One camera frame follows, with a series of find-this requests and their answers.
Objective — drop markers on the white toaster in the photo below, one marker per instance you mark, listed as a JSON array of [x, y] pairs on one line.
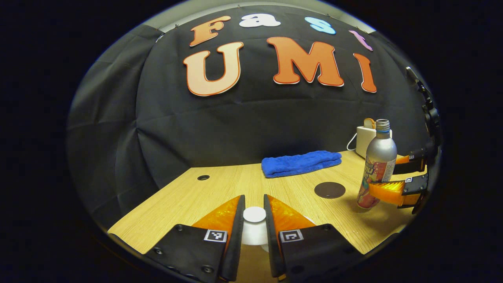
[[363, 141]]

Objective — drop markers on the black desk grommet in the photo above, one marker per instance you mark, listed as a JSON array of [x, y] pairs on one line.
[[203, 177]]

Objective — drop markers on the silver water bottle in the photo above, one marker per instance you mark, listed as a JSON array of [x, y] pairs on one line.
[[380, 151]]

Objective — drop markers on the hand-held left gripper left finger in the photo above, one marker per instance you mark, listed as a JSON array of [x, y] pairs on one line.
[[235, 236]]

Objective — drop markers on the dark brown round coaster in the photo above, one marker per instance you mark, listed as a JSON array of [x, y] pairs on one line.
[[330, 190]]

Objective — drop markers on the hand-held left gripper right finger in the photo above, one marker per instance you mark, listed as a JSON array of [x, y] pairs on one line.
[[271, 236]]

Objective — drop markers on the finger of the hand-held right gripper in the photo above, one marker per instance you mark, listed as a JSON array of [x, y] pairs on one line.
[[387, 192], [410, 165]]

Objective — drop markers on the toasted bread slice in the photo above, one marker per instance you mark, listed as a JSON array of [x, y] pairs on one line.
[[369, 122]]

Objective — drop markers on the blue towel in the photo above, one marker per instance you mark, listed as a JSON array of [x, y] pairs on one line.
[[298, 163]]

